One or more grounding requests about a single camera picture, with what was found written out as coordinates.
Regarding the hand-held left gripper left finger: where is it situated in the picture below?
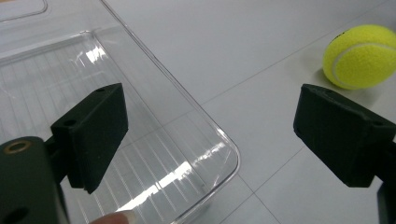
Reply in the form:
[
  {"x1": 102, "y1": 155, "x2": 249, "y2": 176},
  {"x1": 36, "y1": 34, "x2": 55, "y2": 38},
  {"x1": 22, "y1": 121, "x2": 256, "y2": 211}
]
[{"x1": 45, "y1": 82, "x2": 130, "y2": 195}]

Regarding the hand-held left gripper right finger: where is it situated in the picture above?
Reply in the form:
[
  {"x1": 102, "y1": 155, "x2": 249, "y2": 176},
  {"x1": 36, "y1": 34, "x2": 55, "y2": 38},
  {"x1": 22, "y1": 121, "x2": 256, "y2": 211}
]
[{"x1": 292, "y1": 83, "x2": 396, "y2": 189}]

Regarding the yellow tennis ball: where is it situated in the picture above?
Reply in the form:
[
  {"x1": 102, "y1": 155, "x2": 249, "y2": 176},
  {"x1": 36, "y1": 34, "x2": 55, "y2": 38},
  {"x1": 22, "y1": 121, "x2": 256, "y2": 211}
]
[{"x1": 322, "y1": 23, "x2": 396, "y2": 91}]

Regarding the clear plastic container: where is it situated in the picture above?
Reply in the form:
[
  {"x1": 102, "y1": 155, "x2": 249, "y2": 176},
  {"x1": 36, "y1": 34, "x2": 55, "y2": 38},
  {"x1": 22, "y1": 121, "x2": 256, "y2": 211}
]
[{"x1": 0, "y1": 0, "x2": 241, "y2": 224}]

